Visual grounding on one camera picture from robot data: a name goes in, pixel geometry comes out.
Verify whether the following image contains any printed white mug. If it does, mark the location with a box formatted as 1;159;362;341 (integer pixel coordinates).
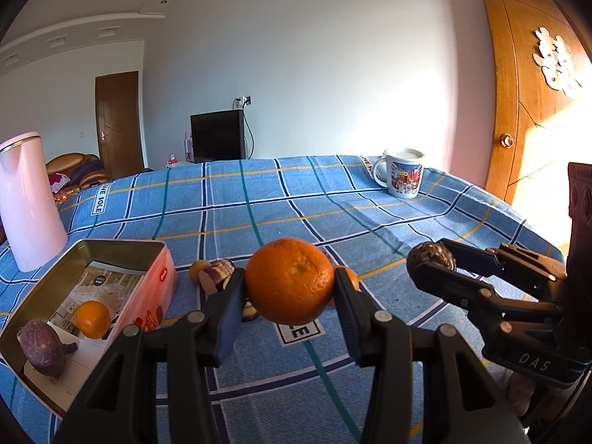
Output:
373;148;425;199

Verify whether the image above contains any pink electric kettle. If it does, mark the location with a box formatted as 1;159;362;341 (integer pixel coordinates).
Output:
0;132;68;273

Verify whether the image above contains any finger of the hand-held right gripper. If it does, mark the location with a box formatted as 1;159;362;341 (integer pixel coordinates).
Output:
439;239;567;284
409;261;562;353

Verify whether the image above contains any small orange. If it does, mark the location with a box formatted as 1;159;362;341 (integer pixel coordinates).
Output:
75;300;112;339
327;266;360;307

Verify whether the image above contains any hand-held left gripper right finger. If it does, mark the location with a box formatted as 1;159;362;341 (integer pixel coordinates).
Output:
334;267;528;444

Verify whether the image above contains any blue plaid tablecloth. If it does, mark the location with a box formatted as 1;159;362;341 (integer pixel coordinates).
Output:
0;154;566;444

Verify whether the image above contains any purple sweet potato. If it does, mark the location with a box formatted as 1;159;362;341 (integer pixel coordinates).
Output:
18;319;79;377

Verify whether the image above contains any purple blanket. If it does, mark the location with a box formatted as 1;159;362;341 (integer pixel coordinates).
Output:
69;158;106;180

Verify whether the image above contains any light wooden door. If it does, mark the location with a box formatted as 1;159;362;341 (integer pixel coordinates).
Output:
473;0;592;250

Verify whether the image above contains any pink tin box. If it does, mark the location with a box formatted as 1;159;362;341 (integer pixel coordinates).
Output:
0;239;179;419

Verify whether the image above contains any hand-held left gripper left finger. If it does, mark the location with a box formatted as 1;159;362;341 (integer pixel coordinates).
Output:
53;268;246;444

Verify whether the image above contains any large orange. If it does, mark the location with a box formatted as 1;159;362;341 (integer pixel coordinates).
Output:
245;238;334;325

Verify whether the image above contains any brown striped shell object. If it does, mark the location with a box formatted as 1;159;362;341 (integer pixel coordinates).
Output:
200;259;238;296

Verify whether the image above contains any black television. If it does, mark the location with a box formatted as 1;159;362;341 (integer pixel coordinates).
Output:
190;110;246;164

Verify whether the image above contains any black power cable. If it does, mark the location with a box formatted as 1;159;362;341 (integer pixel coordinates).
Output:
245;102;256;159

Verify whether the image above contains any brown leather armchair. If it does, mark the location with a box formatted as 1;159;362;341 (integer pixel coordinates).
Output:
45;152;112;195

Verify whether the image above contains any small yellowish round fruit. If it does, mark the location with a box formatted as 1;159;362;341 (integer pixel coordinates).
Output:
189;260;212;283

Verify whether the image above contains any dark brown door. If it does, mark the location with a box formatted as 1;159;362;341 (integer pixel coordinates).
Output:
95;71;145;179

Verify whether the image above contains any printed paper sheet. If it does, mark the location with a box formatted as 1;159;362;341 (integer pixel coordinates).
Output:
25;261;149;389

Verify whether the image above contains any person's right hand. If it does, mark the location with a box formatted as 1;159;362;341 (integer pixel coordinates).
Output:
508;374;556;426

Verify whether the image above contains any white paper door decoration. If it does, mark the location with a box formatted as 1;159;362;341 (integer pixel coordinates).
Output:
533;28;584;101

